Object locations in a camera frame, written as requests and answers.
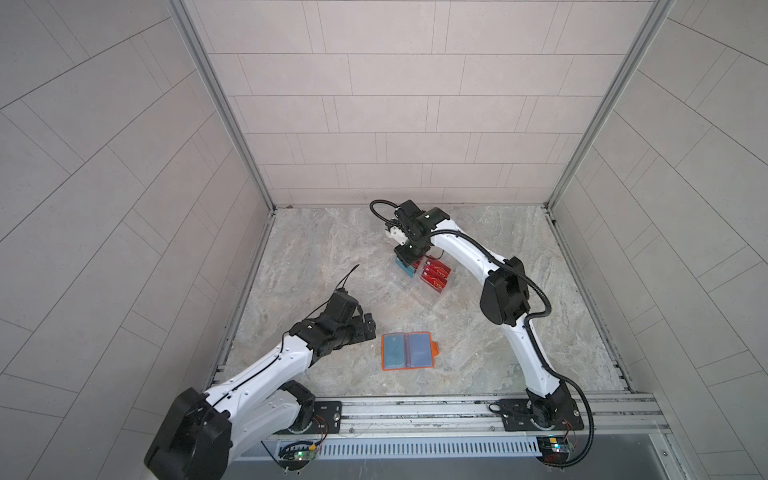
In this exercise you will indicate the teal credit card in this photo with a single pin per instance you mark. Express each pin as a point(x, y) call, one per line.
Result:
point(394, 352)
point(407, 269)

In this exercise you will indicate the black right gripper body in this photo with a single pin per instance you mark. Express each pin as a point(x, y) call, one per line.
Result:
point(412, 249)

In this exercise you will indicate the aluminium corner post right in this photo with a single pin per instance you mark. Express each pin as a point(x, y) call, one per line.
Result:
point(643, 40)

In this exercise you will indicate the left circuit board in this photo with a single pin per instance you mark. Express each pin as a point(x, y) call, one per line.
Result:
point(297, 455)

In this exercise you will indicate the right circuit board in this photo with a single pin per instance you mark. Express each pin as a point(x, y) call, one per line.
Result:
point(554, 450)

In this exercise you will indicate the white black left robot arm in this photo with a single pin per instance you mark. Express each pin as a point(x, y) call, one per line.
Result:
point(204, 432)

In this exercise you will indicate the vent grille strip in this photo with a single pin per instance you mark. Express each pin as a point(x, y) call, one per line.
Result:
point(417, 448)

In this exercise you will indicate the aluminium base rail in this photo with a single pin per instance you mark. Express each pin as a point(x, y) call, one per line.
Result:
point(465, 416)

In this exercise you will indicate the orange card holder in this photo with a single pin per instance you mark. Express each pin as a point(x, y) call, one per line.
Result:
point(421, 350)

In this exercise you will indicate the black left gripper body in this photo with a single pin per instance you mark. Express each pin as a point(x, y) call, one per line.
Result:
point(352, 332)

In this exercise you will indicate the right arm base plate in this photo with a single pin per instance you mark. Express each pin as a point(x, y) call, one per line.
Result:
point(533, 416)

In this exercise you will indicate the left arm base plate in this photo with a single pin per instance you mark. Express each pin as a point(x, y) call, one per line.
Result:
point(325, 419)

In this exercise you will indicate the red card right stack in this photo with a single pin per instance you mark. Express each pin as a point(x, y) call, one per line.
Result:
point(435, 273)

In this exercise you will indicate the aluminium corner post left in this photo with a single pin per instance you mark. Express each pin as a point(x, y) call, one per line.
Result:
point(181, 16)

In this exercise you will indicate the circuit board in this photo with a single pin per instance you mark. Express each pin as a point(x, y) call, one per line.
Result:
point(554, 450)
point(297, 455)

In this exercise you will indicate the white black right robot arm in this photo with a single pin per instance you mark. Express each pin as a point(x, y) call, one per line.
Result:
point(509, 298)

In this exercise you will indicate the aluminium corner post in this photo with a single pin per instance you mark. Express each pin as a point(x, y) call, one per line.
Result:
point(181, 16)
point(643, 40)

